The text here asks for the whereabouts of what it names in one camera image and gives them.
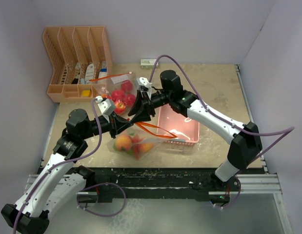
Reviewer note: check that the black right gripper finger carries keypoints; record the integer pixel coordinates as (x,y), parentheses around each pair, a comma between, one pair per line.
(136,109)
(141,115)

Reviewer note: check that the red apple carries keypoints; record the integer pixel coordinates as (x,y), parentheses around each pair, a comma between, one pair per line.
(120,107)
(127,86)

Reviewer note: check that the white leaflet package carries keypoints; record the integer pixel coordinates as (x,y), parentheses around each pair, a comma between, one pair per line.
(89,75)

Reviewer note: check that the peach plastic file organizer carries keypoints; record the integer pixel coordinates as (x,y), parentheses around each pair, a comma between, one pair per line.
(71,49)

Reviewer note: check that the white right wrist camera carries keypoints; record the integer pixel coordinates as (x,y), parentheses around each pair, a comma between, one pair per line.
(143,84)

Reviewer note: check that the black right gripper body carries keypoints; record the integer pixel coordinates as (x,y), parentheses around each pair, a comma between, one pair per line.
(159,99)

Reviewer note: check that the dark red round fruit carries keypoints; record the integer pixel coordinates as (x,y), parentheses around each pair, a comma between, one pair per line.
(118,95)

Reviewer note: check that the watermelon slice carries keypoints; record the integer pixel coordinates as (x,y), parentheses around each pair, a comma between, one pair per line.
(136,140)

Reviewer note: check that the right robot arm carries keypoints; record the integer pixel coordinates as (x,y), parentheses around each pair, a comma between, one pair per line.
(244,140)

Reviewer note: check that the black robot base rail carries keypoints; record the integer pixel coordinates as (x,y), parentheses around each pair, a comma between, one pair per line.
(199,184)

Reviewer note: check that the blue white box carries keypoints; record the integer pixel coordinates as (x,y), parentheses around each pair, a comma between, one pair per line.
(103,73)

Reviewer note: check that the pink perforated plastic basket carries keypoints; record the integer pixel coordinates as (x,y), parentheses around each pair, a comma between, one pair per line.
(186,129)

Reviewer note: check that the yellow red pear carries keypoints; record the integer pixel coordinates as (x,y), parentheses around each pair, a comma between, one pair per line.
(106,96)

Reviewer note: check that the clear orange-zipper bag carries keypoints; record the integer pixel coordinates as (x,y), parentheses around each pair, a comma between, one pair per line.
(120,88)
(149,133)

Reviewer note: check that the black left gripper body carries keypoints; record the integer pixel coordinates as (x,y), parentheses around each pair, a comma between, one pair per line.
(104,124)

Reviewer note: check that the clear orange-zipper top bag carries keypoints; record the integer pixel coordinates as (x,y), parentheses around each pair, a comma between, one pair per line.
(120,88)

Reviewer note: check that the green white small box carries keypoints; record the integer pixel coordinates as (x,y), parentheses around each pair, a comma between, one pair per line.
(147,63)

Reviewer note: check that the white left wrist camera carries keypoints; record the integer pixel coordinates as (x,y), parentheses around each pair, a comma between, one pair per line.
(106,106)

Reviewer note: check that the yellow grey stamp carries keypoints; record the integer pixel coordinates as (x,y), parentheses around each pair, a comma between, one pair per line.
(86,93)

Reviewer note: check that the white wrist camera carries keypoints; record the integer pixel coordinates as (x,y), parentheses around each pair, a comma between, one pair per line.
(143,84)
(106,106)

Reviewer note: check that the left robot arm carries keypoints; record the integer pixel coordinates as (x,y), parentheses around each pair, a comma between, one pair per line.
(31,213)

